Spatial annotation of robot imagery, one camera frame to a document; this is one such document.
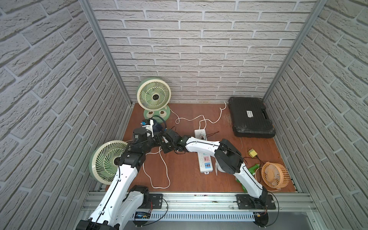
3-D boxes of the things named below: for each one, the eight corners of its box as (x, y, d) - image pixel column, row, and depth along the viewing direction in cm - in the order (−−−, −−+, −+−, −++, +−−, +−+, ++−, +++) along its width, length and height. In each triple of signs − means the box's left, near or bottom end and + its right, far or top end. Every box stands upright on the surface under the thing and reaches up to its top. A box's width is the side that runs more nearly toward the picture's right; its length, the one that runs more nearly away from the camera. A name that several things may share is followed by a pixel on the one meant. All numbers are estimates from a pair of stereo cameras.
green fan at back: (146, 123, 108) (134, 91, 83) (149, 110, 117) (139, 77, 92) (171, 123, 109) (166, 91, 84) (172, 110, 117) (168, 78, 92)
